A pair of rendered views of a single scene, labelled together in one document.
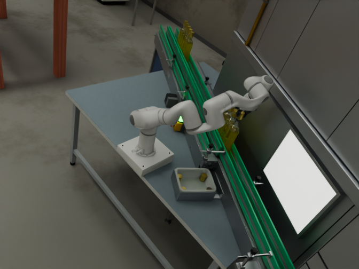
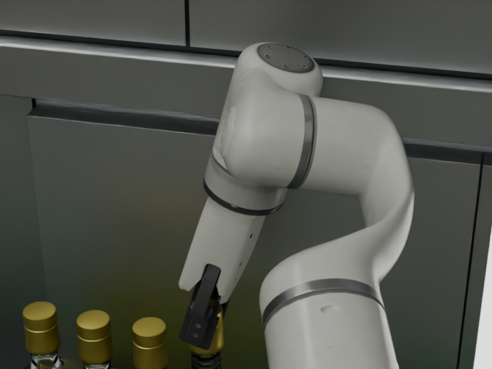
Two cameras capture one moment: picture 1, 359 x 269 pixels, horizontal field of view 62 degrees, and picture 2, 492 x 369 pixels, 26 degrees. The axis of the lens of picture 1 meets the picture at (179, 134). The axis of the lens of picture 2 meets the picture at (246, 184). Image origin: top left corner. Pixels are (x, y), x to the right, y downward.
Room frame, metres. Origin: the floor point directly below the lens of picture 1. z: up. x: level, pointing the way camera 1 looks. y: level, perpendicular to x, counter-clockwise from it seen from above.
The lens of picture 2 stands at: (0.94, 0.34, 1.80)
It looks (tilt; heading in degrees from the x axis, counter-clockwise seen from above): 29 degrees down; 309
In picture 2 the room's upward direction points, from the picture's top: straight up
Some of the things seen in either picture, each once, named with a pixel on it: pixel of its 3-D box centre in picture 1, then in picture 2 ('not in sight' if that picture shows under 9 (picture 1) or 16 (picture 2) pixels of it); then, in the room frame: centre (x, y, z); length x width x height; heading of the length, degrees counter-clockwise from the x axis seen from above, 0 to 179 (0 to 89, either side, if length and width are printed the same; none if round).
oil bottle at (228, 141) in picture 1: (228, 138); not in sight; (1.50, -0.29, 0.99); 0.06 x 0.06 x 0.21; 24
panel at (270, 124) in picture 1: (275, 146); (446, 299); (1.35, -0.51, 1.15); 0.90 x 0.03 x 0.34; 25
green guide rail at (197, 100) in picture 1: (186, 74); not in sight; (2.22, 0.11, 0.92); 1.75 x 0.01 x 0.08; 25
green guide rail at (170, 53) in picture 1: (178, 73); not in sight; (2.18, 0.18, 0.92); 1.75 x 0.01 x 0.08; 25
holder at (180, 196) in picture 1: (197, 184); not in sight; (1.23, -0.20, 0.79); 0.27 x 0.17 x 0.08; 115
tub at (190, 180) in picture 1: (193, 183); not in sight; (1.22, -0.17, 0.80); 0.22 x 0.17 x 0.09; 115
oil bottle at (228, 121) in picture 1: (225, 132); not in sight; (1.55, -0.27, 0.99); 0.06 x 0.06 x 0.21; 26
